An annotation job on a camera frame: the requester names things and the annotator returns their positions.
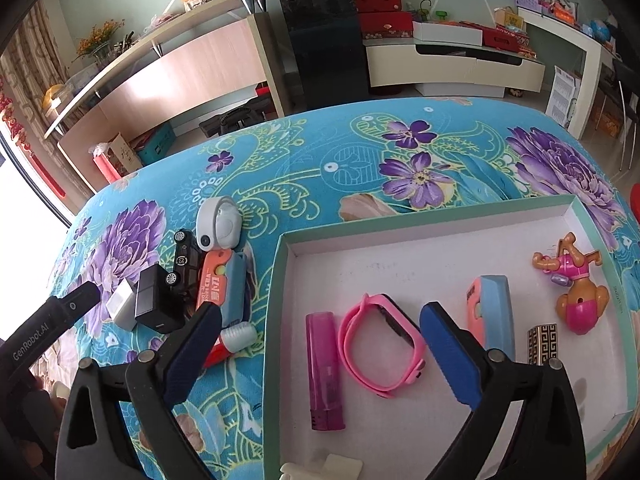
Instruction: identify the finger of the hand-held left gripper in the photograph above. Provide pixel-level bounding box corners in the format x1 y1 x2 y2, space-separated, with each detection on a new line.
47 281 101 319

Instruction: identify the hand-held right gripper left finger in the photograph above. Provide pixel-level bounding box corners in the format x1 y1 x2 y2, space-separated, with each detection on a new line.
56 302 223 480

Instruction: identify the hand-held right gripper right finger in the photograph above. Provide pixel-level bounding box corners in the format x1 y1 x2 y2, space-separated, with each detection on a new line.
419 301 587 480

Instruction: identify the white charger adapter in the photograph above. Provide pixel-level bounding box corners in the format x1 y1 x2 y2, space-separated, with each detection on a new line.
106 279 141 330

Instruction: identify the red white cream tube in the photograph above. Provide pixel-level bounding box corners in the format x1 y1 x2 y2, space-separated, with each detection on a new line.
202 322 257 371

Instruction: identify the pink wrist watch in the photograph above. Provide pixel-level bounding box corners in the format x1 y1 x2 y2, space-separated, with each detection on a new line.
338 292 428 400

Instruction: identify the black charger adapter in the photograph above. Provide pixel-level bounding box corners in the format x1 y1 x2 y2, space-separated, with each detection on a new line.
135 264 183 333

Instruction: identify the orange utility knife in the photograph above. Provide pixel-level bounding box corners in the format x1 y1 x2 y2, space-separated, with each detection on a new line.
192 250 235 311

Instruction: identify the light blue plastic case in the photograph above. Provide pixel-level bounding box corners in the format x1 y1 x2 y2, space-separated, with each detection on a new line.
220 252 251 328

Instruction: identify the gold black patterned box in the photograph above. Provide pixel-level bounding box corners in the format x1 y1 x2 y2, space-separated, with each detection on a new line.
526 324 560 367

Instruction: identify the teal cardboard box lid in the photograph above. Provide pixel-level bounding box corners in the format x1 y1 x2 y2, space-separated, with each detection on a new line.
261 194 640 480

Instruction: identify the purple plastic tube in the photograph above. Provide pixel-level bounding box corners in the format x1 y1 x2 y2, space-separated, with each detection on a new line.
305 311 347 432

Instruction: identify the pink puppy toy figure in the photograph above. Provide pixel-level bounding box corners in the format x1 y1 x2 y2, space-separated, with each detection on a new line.
532 232 611 337

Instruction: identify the beige plastic clip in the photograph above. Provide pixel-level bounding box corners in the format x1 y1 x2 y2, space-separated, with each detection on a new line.
280 452 366 480

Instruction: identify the black toy car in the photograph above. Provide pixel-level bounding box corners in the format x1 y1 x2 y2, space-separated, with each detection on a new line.
162 229 205 306

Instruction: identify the red hanging decoration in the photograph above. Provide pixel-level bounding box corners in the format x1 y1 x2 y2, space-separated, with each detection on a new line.
0 75 66 198

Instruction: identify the red bag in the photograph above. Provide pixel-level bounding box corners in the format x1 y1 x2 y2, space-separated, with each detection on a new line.
90 142 123 183

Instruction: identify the white wrist watch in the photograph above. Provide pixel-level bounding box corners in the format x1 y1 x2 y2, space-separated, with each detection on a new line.
195 196 244 252

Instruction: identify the brown cardboard box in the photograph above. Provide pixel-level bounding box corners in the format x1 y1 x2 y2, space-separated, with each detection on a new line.
102 132 143 178

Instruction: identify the blue plastic crate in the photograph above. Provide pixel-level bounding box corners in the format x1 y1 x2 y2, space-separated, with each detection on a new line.
136 122 177 166

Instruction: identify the yellow round object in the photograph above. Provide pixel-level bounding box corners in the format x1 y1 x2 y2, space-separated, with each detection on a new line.
42 84 68 111

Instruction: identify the floral printed blanket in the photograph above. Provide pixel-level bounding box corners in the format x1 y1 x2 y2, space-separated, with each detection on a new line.
42 95 640 480

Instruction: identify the black floor appliance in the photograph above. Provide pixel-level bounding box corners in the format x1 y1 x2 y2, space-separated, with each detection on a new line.
199 100 273 137

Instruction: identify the wooden sideboard shelf unit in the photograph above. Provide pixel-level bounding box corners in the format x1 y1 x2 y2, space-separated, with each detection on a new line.
42 0 301 193

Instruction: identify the patterned curtain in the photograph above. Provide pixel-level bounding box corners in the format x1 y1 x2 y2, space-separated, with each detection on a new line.
0 0 76 126

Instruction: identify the orange flower bouquet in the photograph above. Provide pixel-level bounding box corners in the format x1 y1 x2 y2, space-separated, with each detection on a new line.
75 20 126 61

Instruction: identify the white printed carton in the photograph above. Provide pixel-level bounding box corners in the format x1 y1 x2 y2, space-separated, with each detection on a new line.
545 66 581 128

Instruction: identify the cream television stand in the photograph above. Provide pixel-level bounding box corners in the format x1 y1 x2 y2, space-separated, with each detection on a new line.
364 40 547 98

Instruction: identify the black chair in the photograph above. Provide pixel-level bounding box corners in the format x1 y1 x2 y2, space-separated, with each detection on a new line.
597 57 640 171

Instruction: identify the red flat box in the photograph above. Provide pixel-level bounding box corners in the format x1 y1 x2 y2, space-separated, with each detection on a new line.
482 27 531 51

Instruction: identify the white flat box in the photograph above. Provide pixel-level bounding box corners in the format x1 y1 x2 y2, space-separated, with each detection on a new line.
412 21 485 47

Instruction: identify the white desk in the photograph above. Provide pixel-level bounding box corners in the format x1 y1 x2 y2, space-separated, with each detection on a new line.
517 5 621 141

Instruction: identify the black water dispenser cabinet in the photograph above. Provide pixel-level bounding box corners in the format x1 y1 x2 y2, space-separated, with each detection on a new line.
277 0 371 111

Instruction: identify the red gift box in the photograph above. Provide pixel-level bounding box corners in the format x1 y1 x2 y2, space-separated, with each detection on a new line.
359 10 415 41

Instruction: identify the yellow cardboard box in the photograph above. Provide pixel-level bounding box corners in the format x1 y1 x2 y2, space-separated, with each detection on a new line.
495 7 526 31

